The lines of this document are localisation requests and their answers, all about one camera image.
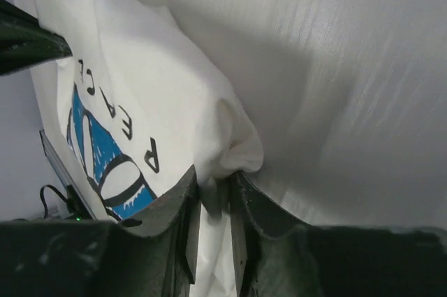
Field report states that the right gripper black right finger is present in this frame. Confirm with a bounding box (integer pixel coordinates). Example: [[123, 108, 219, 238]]
[[229, 172, 446, 296]]

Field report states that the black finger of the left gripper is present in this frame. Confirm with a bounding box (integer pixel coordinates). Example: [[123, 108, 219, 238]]
[[1, 0, 72, 76]]

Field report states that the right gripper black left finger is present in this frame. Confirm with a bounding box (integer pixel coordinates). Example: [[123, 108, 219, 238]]
[[1, 168, 198, 296]]

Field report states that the white printed t shirt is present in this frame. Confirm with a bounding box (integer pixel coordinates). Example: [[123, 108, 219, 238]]
[[5, 0, 265, 297]]

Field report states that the left aluminium frame post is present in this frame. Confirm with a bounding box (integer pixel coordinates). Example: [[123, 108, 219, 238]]
[[39, 129, 96, 219]]

